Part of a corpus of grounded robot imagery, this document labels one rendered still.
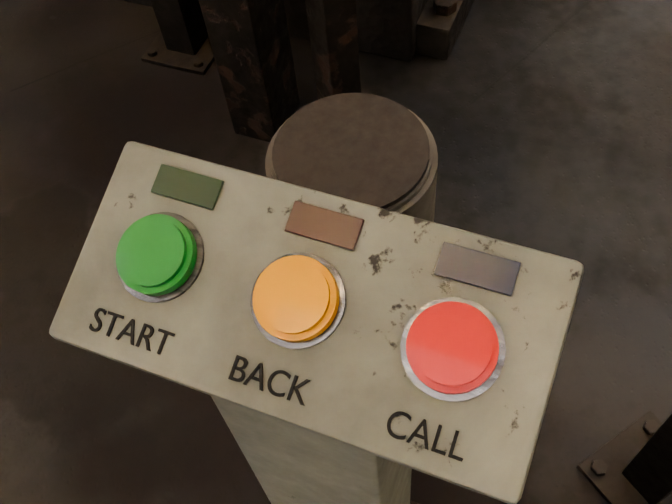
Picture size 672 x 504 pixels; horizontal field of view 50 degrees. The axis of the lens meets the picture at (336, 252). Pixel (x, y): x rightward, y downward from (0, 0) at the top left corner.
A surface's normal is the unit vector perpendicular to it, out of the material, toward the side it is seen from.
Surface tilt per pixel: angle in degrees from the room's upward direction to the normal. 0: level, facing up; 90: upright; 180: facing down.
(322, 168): 0
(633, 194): 0
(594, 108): 0
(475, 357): 20
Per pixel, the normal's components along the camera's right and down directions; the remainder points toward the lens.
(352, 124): -0.07, -0.55
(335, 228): -0.19, -0.25
